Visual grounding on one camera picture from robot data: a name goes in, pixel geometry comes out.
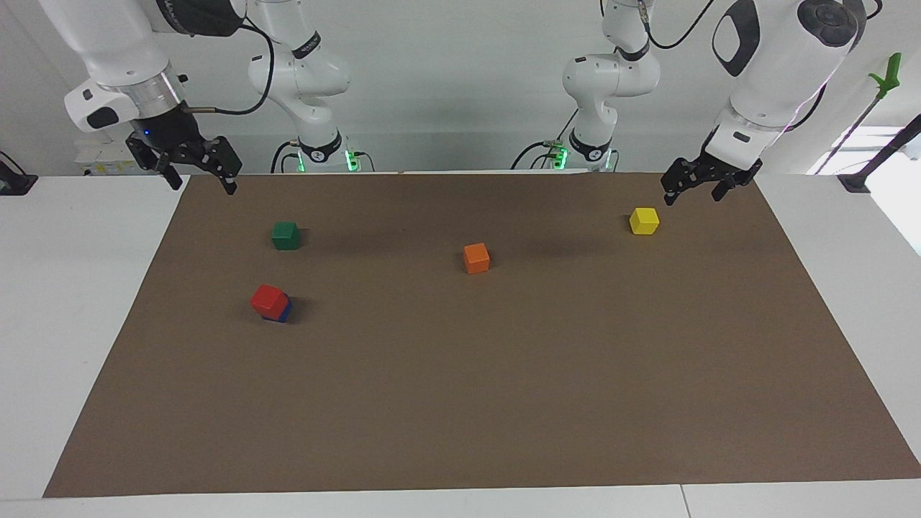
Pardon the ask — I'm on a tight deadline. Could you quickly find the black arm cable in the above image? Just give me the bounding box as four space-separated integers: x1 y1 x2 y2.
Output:
180 18 278 117
640 0 717 50

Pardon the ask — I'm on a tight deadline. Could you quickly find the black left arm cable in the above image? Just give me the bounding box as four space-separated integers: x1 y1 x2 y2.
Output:
640 0 717 50

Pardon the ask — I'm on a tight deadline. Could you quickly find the black left base cable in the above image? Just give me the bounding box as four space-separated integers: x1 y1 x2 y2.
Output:
511 140 569 171

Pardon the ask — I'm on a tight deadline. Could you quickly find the black pole with base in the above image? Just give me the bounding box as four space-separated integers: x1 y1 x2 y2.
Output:
838 114 921 193

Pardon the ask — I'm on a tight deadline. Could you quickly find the green-tipped thin rod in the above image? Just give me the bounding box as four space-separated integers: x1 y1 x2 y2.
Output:
813 53 902 176

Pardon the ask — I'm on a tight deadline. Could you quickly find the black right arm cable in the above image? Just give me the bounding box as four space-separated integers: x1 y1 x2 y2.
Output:
180 18 278 117

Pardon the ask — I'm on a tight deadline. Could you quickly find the white wall power strip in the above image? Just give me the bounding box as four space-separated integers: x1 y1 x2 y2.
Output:
76 140 155 176

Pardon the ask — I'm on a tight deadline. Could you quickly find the brown table mat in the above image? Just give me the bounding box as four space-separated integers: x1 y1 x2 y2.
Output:
43 171 921 499

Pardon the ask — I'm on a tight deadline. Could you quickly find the red wooden block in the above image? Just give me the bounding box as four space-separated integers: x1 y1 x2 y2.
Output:
250 283 290 319

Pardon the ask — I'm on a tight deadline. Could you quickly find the black table clamp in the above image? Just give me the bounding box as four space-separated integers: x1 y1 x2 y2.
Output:
0 151 38 196

